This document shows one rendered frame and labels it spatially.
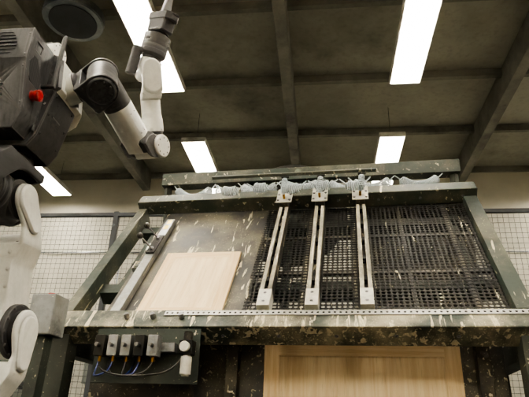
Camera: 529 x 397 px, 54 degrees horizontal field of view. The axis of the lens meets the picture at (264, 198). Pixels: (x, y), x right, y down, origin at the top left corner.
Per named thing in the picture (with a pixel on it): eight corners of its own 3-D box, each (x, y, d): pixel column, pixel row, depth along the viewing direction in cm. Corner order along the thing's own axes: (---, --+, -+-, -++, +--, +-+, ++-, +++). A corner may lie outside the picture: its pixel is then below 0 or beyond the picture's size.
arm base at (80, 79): (127, 106, 151) (110, 71, 144) (84, 120, 150) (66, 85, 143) (126, 87, 163) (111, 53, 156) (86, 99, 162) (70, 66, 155)
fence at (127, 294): (111, 318, 254) (109, 311, 253) (168, 224, 339) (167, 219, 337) (120, 318, 254) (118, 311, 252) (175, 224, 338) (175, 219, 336)
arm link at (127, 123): (158, 169, 167) (126, 112, 153) (127, 171, 172) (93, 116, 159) (173, 148, 174) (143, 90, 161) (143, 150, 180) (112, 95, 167)
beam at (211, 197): (140, 215, 356) (137, 202, 352) (145, 209, 365) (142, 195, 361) (476, 202, 319) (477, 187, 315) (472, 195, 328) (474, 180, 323)
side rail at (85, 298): (68, 328, 261) (61, 310, 257) (142, 223, 359) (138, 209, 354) (79, 328, 260) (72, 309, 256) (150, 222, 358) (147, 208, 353)
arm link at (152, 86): (160, 57, 169) (164, 98, 170) (153, 62, 177) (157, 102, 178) (141, 57, 166) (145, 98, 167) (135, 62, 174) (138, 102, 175)
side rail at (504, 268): (513, 328, 225) (516, 307, 221) (462, 211, 323) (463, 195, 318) (533, 328, 224) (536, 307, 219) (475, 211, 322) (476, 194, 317)
